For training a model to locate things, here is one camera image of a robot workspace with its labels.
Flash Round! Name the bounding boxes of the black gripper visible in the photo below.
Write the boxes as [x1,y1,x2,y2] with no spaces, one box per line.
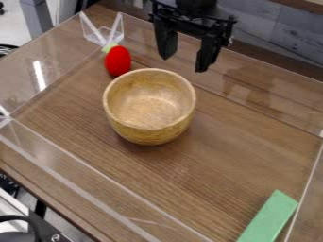
[149,0,237,73]

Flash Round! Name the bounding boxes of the red felt strawberry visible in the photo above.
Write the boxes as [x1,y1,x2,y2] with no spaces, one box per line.
[103,43,131,77]

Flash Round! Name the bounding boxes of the wooden bowl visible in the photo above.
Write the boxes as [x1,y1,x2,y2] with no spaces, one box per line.
[103,68,196,146]

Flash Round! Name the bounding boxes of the green rectangular block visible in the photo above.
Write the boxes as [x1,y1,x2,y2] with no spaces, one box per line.
[236,190,297,242]

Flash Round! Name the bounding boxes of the clear acrylic corner bracket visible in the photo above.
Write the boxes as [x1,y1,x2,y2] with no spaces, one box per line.
[80,11,124,48]

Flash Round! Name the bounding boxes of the grey post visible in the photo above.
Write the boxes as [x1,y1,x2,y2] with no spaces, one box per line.
[19,0,53,39]

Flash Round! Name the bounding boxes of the clear acrylic tray wall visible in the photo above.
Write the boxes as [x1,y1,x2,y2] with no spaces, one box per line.
[0,114,213,242]

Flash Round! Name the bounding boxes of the black metal clamp bracket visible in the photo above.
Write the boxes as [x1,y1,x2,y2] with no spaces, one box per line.
[29,212,73,242]

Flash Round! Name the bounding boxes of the black cable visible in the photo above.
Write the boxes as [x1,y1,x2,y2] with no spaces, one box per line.
[0,215,41,242]

